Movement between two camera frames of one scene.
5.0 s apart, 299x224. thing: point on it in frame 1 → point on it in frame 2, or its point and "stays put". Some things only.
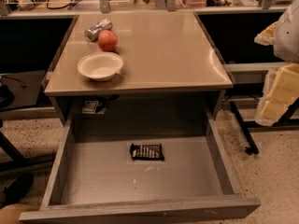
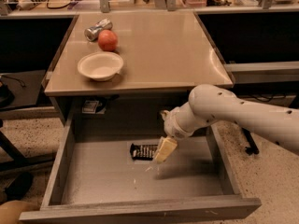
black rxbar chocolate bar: x=147 y=152 stays put
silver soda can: x=92 y=34 stays put
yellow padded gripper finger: x=280 y=92 → x=167 y=147
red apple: x=107 y=40 stays put
